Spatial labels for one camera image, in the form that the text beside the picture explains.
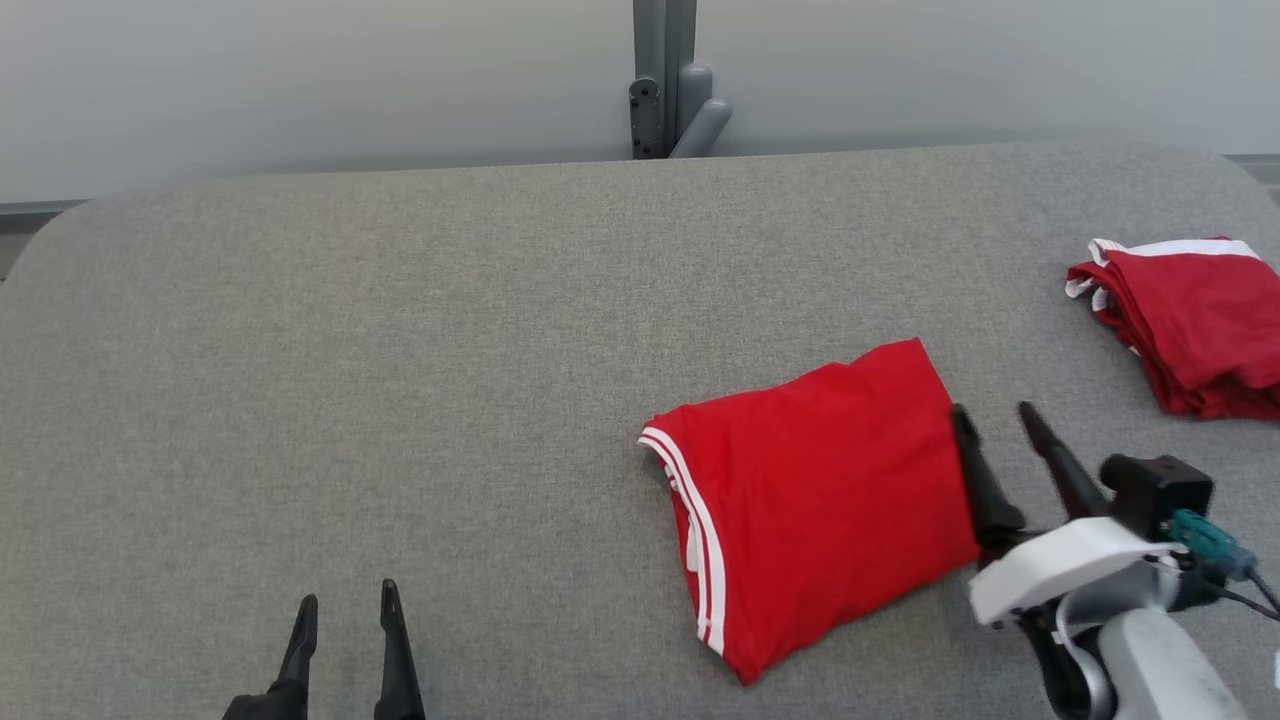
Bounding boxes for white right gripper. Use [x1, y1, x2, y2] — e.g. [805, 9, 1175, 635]
[949, 400, 1186, 641]

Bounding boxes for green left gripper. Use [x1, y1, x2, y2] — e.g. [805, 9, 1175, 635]
[221, 578, 428, 720]

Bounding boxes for red jersey with white trim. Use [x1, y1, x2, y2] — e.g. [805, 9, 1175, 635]
[637, 337, 987, 688]

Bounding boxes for red shorts with white stripe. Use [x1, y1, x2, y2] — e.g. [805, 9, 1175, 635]
[1064, 236, 1280, 422]

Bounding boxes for grey fabric sofa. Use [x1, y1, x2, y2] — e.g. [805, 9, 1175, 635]
[0, 140, 1280, 720]

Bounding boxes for teal right camera connector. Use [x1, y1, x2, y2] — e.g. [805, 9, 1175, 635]
[1167, 507, 1260, 582]

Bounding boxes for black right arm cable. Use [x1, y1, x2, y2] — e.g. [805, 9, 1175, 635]
[1180, 565, 1280, 623]

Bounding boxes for grey metal post with bracket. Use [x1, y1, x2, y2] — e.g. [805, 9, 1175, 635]
[627, 0, 734, 161]

